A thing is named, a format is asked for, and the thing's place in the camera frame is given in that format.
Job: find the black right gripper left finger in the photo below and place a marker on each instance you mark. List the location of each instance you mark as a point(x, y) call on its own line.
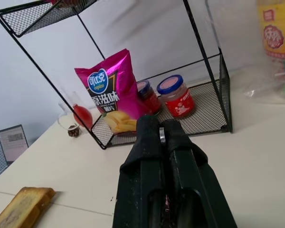
point(142, 166)

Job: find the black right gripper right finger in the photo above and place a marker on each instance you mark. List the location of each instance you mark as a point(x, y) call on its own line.
point(192, 175)

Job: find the dark red jam jar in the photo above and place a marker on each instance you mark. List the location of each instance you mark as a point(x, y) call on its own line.
point(149, 96)

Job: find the bread slice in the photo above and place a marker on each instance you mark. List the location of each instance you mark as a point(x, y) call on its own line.
point(21, 209)

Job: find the pink potato chips bag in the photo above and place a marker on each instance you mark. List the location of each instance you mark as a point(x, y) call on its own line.
point(114, 95)

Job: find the small brown patterned cup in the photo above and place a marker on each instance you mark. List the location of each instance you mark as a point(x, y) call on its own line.
point(73, 131)

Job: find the red label jar blue lid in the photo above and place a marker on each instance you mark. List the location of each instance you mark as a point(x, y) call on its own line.
point(178, 97)

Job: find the black framed sign stand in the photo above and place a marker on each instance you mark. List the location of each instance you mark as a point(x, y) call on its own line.
point(12, 145)

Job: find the yellow snack package clear bag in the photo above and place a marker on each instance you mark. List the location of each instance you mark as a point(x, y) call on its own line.
point(275, 47)

